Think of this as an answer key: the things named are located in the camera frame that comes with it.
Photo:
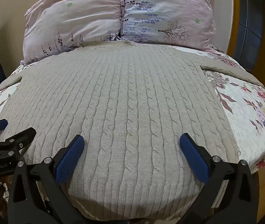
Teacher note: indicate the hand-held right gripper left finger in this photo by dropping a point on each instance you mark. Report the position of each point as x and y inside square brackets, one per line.
[69, 162]

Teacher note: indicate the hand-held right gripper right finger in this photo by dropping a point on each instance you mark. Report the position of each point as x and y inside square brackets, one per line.
[194, 161]

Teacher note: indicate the floral bedsheet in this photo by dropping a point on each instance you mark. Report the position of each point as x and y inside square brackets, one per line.
[246, 121]

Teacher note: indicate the dark window pane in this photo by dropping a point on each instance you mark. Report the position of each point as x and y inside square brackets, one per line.
[251, 28]

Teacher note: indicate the pink and white floral pillow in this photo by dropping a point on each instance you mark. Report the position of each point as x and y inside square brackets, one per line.
[160, 16]

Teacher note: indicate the wooden headboard shelf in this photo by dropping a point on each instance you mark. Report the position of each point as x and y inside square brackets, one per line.
[236, 16]

